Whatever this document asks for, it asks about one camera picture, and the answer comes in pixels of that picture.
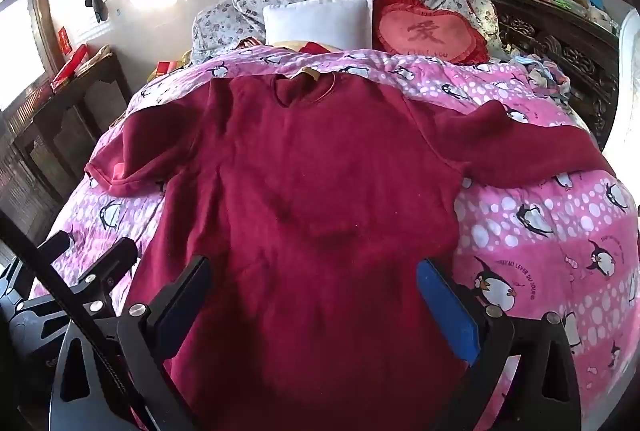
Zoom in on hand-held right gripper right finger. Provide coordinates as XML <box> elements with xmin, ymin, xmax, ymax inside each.
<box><xmin>416</xmin><ymin>258</ymin><xmax>584</xmax><ymax>431</ymax></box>

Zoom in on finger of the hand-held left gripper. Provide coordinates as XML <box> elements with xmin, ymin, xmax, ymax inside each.
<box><xmin>27</xmin><ymin>231</ymin><xmax>72</xmax><ymax>262</ymax></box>
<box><xmin>70</xmin><ymin>237</ymin><xmax>139</xmax><ymax>312</ymax></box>

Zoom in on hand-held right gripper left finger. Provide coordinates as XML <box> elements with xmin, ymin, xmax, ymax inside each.
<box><xmin>50</xmin><ymin>255</ymin><xmax>211</xmax><ymax>431</ymax></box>

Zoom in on dark red sweater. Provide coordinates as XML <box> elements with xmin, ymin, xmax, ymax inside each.
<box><xmin>84</xmin><ymin>72</ymin><xmax>618</xmax><ymax>431</ymax></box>

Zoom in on pile of pale clothes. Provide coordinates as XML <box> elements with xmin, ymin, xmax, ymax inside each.
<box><xmin>510</xmin><ymin>53</ymin><xmax>573</xmax><ymax>104</ymax></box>

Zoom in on dark wooden cabinet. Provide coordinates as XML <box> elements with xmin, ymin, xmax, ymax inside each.
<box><xmin>12</xmin><ymin>53</ymin><xmax>133</xmax><ymax>212</ymax></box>

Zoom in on pink penguin blanket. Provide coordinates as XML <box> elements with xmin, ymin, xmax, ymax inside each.
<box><xmin>30</xmin><ymin>47</ymin><xmax>640</xmax><ymax>431</ymax></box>

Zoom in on red box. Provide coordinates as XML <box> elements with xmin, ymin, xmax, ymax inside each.
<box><xmin>50</xmin><ymin>43</ymin><xmax>91</xmax><ymax>88</ymax></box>

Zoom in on red yellow packets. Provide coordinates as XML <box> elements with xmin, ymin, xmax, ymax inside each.
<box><xmin>150</xmin><ymin>58</ymin><xmax>193</xmax><ymax>84</ymax></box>

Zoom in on window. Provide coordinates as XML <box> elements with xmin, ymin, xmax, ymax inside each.
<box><xmin>0</xmin><ymin>0</ymin><xmax>51</xmax><ymax>112</ymax></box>

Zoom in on small floral pillow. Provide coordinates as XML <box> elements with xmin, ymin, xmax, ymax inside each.
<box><xmin>192</xmin><ymin>0</ymin><xmax>267</xmax><ymax>64</ymax></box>

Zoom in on red heart cushion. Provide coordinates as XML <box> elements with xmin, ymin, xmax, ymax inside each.
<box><xmin>372</xmin><ymin>0</ymin><xmax>490</xmax><ymax>65</ymax></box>

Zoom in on carved wooden headboard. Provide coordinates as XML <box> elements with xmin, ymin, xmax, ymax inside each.
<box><xmin>485</xmin><ymin>0</ymin><xmax>621</xmax><ymax>146</ymax></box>

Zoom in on yellow red cloth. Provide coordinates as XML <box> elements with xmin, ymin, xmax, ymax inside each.
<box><xmin>237</xmin><ymin>38</ymin><xmax>341</xmax><ymax>58</ymax></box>

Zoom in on white pillow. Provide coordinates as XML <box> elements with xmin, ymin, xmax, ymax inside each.
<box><xmin>262</xmin><ymin>0</ymin><xmax>375</xmax><ymax>49</ymax></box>

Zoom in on black strap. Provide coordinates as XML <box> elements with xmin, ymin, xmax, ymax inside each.
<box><xmin>0</xmin><ymin>211</ymin><xmax>151</xmax><ymax>431</ymax></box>

